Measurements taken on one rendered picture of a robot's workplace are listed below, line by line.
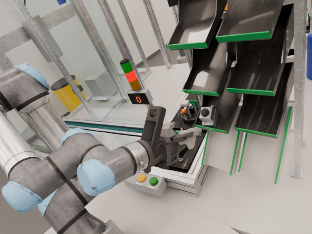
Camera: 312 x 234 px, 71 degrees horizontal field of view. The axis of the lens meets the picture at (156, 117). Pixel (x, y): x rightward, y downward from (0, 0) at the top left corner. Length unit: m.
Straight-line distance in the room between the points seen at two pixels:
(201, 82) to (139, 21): 4.49
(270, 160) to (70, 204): 0.72
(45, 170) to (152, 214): 0.66
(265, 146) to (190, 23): 0.51
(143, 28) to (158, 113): 4.71
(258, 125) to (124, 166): 0.48
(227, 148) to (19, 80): 0.78
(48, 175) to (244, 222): 0.73
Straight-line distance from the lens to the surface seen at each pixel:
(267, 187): 1.06
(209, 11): 0.73
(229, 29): 0.66
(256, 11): 0.67
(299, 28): 0.71
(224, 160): 0.95
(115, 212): 1.19
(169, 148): 0.59
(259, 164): 0.92
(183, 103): 1.38
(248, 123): 0.81
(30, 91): 0.82
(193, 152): 1.08
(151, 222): 1.07
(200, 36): 0.67
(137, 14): 5.17
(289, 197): 1.04
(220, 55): 0.80
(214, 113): 0.81
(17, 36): 1.80
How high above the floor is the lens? 1.74
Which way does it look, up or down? 33 degrees down
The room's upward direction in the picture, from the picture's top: 24 degrees counter-clockwise
